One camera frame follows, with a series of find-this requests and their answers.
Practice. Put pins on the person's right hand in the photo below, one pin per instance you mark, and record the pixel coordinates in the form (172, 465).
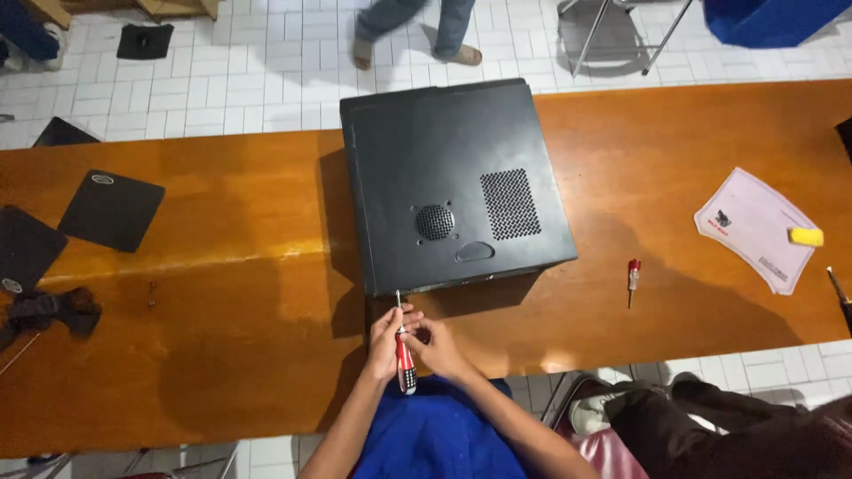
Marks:
(436, 349)

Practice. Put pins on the black object at table edge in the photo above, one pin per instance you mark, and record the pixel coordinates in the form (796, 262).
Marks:
(845, 136)

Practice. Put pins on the black square mat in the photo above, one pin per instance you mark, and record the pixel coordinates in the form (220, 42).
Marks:
(144, 41)

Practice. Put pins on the person's right fingers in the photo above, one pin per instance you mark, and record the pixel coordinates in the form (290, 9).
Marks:
(414, 338)

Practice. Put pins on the black computer case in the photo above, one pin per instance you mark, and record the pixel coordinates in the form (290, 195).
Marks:
(452, 186)

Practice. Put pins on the small screw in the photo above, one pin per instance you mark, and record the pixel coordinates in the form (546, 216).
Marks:
(152, 293)

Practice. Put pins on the metal chair frame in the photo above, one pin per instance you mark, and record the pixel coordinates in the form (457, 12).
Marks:
(133, 462)

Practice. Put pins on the person's blue clothing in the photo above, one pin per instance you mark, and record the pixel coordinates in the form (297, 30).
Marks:
(432, 432)

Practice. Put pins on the metal folding chair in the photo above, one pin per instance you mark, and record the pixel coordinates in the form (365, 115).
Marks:
(619, 33)

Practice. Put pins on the person's left hand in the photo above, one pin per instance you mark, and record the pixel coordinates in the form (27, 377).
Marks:
(382, 346)

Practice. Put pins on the wooden furniture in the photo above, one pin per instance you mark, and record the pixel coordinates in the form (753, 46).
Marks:
(133, 8)

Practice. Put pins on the small red screwdriver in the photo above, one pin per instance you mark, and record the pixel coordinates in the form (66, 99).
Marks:
(633, 276)

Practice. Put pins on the person's left fingers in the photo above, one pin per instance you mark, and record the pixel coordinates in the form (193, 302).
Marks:
(403, 318)

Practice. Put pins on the yellow sponge block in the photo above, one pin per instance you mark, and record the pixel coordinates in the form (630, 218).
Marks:
(806, 236)

